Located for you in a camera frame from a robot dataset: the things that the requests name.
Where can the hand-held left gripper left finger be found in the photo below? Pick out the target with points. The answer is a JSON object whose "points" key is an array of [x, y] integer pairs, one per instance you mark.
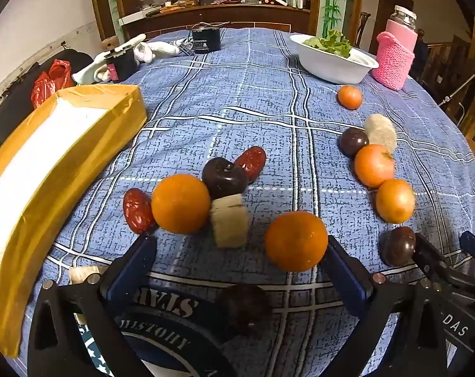
{"points": [[131, 269]]}

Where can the metal pole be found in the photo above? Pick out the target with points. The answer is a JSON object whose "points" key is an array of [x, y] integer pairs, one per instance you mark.
{"points": [[461, 86]]}

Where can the small tangerine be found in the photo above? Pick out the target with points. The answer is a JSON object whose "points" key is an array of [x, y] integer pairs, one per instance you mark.
{"points": [[349, 97]]}

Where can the black cylindrical container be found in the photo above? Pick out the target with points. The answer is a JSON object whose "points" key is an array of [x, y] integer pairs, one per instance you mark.
{"points": [[206, 39]]}

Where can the yellowish orange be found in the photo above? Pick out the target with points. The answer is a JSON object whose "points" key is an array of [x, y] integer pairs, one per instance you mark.
{"points": [[395, 200]]}

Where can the black canister with pink label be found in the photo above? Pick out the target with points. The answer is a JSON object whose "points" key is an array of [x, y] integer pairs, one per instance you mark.
{"points": [[121, 65]]}

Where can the red plastic bag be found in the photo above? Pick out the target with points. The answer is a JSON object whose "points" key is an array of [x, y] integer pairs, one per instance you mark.
{"points": [[50, 82]]}

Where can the yellow taped foam box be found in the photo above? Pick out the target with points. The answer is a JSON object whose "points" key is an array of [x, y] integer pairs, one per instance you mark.
{"points": [[44, 157]]}

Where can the dark purple plum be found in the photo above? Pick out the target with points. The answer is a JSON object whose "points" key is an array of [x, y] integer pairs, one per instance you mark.
{"points": [[245, 308], [397, 246], [353, 141], [224, 176]]}

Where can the wooden chair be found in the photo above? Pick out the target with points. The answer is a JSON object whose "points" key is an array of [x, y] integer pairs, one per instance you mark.
{"points": [[363, 27]]}

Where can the large orange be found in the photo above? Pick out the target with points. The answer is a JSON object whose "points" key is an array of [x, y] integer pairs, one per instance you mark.
{"points": [[296, 240], [180, 203]]}

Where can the wooden counter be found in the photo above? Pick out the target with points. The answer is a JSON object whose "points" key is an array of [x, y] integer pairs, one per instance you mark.
{"points": [[221, 13]]}

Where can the red date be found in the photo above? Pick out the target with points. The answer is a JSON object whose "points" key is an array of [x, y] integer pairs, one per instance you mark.
{"points": [[136, 210], [251, 161]]}

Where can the white bowl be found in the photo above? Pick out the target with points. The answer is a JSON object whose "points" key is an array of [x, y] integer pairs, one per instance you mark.
{"points": [[331, 66]]}

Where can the green lettuce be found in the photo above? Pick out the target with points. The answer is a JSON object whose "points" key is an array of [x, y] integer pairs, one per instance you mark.
{"points": [[329, 43]]}

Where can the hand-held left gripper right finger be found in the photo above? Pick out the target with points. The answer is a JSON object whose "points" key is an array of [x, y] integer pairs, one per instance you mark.
{"points": [[345, 279]]}

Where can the pale peeled piece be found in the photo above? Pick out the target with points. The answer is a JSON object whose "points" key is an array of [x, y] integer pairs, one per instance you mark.
{"points": [[82, 275]]}

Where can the black upholstered seat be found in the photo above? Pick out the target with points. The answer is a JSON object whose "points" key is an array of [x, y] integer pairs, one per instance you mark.
{"points": [[9, 106]]}

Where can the bottle with pink knitted sleeve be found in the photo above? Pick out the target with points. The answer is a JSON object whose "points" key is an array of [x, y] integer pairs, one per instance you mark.
{"points": [[394, 55]]}

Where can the orange with green stem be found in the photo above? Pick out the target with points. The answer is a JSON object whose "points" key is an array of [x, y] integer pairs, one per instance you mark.
{"points": [[374, 165]]}

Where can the blue plaid tablecloth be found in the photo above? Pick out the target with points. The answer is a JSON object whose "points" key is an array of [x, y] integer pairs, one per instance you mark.
{"points": [[261, 98]]}

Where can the black key fob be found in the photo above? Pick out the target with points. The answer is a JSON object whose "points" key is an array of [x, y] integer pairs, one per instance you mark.
{"points": [[186, 49]]}

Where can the rounded white peeled piece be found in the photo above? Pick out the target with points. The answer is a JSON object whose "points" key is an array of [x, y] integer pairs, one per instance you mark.
{"points": [[380, 131]]}

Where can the pale sugarcane cylinder piece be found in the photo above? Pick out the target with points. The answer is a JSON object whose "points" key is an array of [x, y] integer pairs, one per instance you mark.
{"points": [[229, 220]]}

